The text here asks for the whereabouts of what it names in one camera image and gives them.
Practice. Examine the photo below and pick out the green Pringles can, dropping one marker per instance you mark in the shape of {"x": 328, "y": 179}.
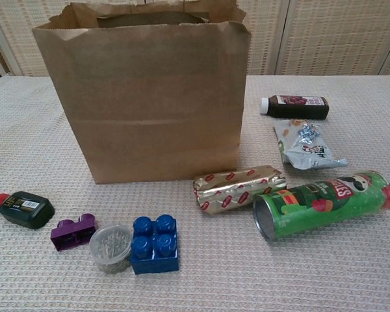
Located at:
{"x": 312, "y": 211}

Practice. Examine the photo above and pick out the blue four-stud building block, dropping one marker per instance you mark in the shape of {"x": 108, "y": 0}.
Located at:
{"x": 154, "y": 247}

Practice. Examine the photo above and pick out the gold foil packet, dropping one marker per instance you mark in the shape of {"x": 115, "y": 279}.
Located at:
{"x": 234, "y": 191}

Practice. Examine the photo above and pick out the black ink bottle red cap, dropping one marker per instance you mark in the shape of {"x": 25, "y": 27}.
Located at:
{"x": 26, "y": 211}

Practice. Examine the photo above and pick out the white woven tablecloth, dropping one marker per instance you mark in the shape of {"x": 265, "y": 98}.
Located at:
{"x": 312, "y": 276}

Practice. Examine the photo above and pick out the dark juice bottle white cap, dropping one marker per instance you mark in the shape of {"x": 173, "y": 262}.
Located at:
{"x": 295, "y": 110}

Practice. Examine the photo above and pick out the clear round toothpick jar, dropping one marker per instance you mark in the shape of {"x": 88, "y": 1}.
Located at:
{"x": 110, "y": 247}

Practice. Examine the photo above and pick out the woven folding screen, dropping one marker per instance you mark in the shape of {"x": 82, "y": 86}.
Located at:
{"x": 328, "y": 39}

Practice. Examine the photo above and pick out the silver snack pouch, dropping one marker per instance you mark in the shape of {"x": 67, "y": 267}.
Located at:
{"x": 302, "y": 146}

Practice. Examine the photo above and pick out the purple building block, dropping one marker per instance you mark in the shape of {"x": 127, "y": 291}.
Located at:
{"x": 71, "y": 234}

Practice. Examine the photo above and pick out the brown paper bag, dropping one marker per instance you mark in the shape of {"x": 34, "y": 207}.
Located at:
{"x": 149, "y": 113}

